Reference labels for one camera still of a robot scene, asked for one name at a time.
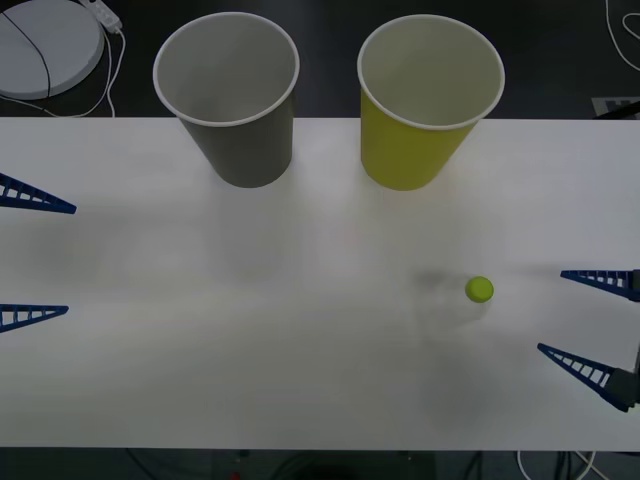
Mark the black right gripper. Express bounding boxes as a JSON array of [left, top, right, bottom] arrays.
[[537, 268, 640, 413]]

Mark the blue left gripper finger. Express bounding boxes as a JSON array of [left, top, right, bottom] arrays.
[[0, 304, 70, 335], [0, 172, 78, 215]]

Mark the clear bottle with green cap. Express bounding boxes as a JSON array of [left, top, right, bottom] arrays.
[[417, 272, 496, 346]]

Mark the white round floor stand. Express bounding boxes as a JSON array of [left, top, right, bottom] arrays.
[[0, 0, 106, 99]]

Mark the white power strip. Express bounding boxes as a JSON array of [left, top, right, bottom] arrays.
[[82, 0, 123, 32]]

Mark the grey plastic waste bin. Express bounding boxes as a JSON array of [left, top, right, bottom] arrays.
[[152, 12, 301, 190]]

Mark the yellow-green plastic waste bin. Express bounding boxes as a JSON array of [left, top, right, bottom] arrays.
[[356, 13, 506, 192]]

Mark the white power strip cable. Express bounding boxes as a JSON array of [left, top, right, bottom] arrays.
[[0, 29, 127, 119]]

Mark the thin black cable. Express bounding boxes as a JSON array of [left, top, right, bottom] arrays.
[[0, 8, 52, 99]]

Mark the white cable under table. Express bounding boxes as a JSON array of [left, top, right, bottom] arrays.
[[517, 449, 606, 480]]

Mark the white looped cable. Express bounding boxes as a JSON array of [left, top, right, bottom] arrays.
[[604, 0, 640, 69]]

